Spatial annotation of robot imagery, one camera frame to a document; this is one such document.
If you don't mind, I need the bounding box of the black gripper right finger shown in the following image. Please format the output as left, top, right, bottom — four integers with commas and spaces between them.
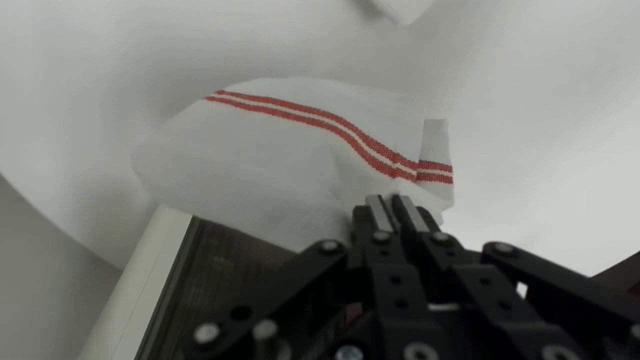
392, 196, 640, 360

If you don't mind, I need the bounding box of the white three-tier storage cabinet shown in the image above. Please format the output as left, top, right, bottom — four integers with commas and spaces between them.
78, 207, 292, 360

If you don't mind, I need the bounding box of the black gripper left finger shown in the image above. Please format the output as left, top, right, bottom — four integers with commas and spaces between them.
179, 196, 428, 360

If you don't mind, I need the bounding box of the white cloth with red stripes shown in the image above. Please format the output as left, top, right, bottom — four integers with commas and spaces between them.
131, 79, 454, 250

